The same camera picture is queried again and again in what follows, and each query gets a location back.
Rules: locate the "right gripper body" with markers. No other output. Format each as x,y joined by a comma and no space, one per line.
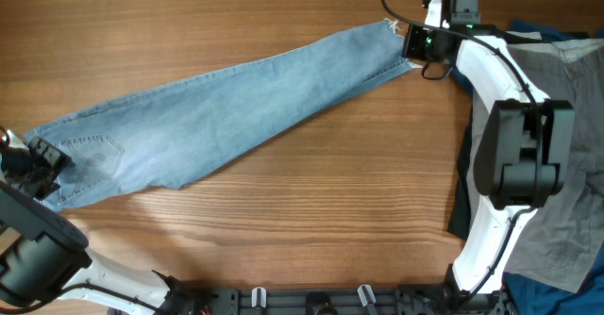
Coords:
421,45

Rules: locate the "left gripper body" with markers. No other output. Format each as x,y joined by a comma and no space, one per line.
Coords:
34,169

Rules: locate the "light blue denim jeans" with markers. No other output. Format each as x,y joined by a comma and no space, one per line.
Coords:
180,132

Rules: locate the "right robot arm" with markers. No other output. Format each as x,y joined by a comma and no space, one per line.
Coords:
522,156

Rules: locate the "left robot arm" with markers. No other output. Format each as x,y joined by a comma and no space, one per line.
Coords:
46,258

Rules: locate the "grey folded shorts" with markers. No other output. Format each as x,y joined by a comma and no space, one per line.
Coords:
486,253

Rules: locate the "dark blue folded garment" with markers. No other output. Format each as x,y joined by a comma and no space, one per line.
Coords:
547,301

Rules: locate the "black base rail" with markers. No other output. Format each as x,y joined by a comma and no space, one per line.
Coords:
403,300

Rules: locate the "left grey rail clip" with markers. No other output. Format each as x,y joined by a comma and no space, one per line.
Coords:
259,297

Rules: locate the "grey rail clip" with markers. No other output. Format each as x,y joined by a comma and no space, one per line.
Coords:
366,295
259,297

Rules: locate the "right grey rail clip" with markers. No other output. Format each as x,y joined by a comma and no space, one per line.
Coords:
366,295

